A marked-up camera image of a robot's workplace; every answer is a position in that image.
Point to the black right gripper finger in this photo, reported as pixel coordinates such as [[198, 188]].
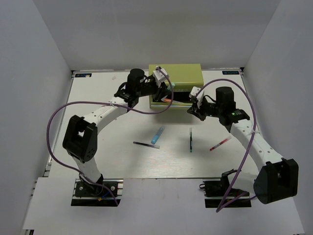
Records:
[[197, 112], [194, 100]]

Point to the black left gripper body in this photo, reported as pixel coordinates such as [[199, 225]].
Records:
[[150, 88]]

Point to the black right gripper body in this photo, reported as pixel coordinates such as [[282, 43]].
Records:
[[209, 109]]

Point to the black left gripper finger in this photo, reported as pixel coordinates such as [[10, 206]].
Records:
[[160, 94], [168, 93]]

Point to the green black pen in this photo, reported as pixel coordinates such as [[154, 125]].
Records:
[[191, 139]]

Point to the green metal drawer cabinet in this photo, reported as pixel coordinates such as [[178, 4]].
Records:
[[184, 77]]

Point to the red ink refill tube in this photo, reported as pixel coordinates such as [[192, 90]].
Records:
[[220, 143]]

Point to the dark purple pen refill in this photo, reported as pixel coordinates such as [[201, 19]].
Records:
[[147, 145]]

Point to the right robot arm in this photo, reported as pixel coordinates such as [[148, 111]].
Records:
[[277, 177]]

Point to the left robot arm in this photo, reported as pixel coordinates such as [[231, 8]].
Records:
[[81, 137]]

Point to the dark blue corner sticker right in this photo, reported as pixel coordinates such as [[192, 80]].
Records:
[[229, 72]]

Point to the dark blue corner sticker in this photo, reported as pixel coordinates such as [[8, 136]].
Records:
[[83, 75], [229, 72]]

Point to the dark blue corner sticker left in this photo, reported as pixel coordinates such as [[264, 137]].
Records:
[[83, 75]]

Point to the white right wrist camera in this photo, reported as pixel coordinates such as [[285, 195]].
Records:
[[199, 93]]

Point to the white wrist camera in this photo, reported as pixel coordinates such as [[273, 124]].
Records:
[[199, 93], [160, 75]]

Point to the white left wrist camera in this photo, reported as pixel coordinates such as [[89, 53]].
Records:
[[160, 75]]

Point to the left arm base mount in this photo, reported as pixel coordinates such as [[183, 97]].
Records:
[[84, 197]]

